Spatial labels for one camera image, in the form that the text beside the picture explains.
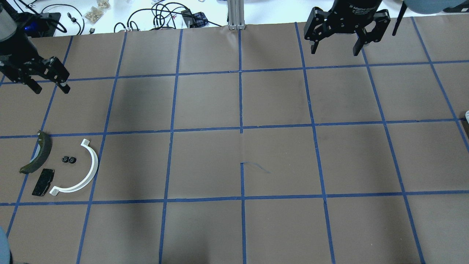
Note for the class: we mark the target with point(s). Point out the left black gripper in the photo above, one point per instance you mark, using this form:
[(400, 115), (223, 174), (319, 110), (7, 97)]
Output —
[(15, 55)]

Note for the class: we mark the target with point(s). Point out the bag of small parts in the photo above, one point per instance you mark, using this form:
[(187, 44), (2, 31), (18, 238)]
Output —
[(96, 12)]

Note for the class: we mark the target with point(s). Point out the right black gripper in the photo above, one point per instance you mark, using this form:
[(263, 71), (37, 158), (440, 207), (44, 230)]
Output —
[(349, 11)]

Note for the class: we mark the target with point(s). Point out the small black brake pad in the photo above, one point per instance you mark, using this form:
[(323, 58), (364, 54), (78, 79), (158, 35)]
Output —
[(43, 183)]

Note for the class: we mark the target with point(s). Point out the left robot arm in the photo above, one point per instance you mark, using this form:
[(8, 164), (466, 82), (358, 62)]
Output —
[(9, 27)]

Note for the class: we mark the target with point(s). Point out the aluminium frame post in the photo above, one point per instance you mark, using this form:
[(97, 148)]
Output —
[(236, 20)]

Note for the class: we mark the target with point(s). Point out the black stand base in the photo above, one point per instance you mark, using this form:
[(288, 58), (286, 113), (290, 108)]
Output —
[(35, 26)]

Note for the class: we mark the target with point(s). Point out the white curved plastic clamp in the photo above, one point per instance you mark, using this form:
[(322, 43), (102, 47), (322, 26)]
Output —
[(73, 180)]

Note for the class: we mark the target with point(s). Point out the black power adapter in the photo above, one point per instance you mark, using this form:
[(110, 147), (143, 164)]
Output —
[(194, 20)]

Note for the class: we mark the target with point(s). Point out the dark green brake shoe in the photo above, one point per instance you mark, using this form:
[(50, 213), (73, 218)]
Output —
[(44, 147)]

